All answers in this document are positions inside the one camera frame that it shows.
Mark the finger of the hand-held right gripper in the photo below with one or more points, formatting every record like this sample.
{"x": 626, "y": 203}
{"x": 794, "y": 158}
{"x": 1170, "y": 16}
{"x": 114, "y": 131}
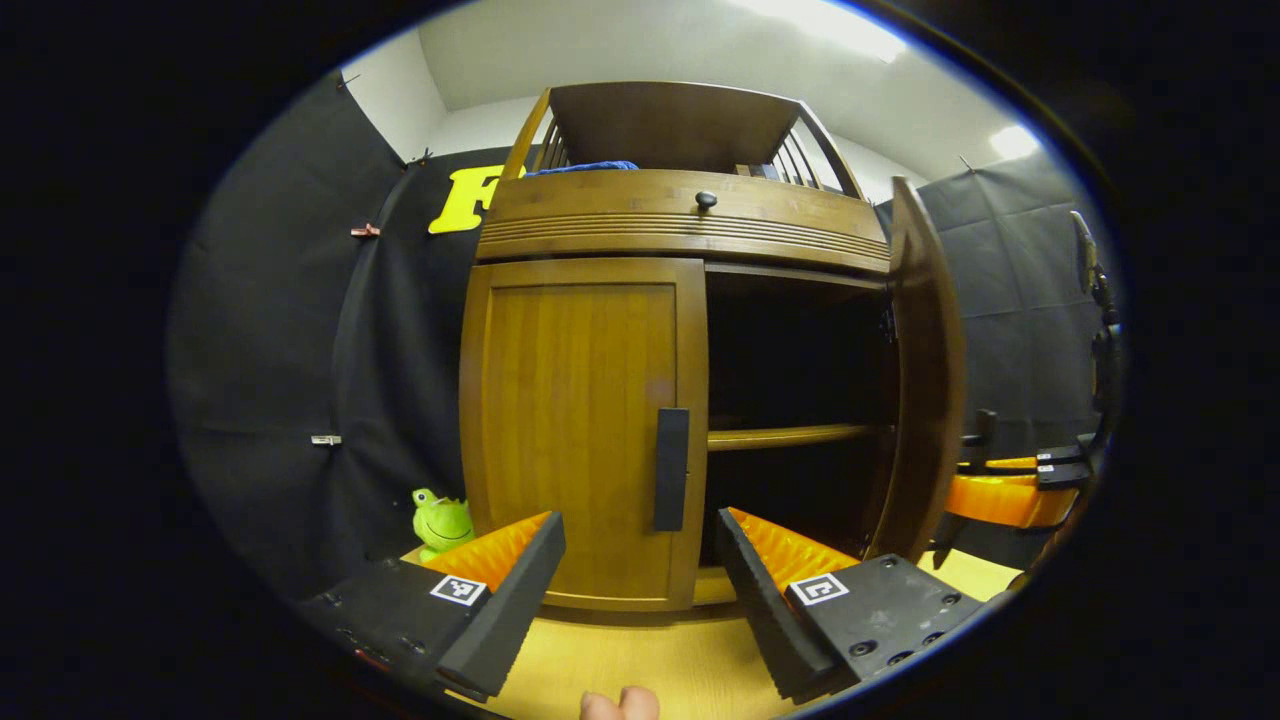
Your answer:
{"x": 1005, "y": 500}
{"x": 1000, "y": 464}

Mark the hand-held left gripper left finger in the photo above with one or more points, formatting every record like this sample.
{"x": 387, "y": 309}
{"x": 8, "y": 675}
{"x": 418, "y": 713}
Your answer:
{"x": 515, "y": 590}

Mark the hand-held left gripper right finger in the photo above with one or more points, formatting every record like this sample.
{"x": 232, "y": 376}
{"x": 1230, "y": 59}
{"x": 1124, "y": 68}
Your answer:
{"x": 760, "y": 600}

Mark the wooden shoe cabinet door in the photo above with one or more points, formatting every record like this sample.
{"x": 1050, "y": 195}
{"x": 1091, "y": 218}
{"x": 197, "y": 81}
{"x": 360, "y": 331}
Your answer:
{"x": 580, "y": 400}
{"x": 925, "y": 380}

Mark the wooden double-door shoe cabinet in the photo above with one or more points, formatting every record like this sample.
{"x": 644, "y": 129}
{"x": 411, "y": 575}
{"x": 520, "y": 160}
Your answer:
{"x": 670, "y": 125}

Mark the wooden cabinet shelf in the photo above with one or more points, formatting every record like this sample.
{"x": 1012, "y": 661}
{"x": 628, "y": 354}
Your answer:
{"x": 790, "y": 436}

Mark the green frog toy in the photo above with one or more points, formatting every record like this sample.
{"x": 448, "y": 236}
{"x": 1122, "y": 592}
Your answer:
{"x": 442, "y": 522}

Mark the small ceiling light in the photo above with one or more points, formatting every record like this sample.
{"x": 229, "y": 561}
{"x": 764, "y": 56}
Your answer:
{"x": 1013, "y": 142}

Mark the black backdrop cloth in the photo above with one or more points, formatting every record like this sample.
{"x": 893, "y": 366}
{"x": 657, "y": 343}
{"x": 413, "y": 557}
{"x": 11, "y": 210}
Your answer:
{"x": 290, "y": 330}

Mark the red clip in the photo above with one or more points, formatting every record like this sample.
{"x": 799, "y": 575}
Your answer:
{"x": 365, "y": 231}

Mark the wooden drawer with black knob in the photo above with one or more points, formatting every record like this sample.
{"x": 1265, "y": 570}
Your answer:
{"x": 640, "y": 215}

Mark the blue cloth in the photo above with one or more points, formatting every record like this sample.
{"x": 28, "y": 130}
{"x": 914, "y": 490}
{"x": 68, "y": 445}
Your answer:
{"x": 585, "y": 167}

